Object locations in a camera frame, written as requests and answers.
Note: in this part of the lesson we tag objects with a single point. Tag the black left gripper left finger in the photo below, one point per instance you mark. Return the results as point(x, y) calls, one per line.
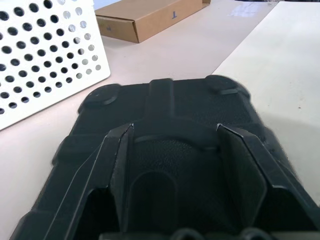
point(110, 180)

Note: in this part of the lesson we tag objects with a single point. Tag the black plastic tool case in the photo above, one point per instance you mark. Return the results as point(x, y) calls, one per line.
point(180, 112)

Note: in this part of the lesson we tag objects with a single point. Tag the white perforated basket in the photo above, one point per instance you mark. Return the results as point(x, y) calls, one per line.
point(42, 57)

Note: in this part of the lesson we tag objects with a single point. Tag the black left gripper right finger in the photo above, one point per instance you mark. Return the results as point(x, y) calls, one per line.
point(255, 175)

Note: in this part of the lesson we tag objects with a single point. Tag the flat brown cardboard box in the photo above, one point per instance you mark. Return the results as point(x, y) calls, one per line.
point(150, 20)

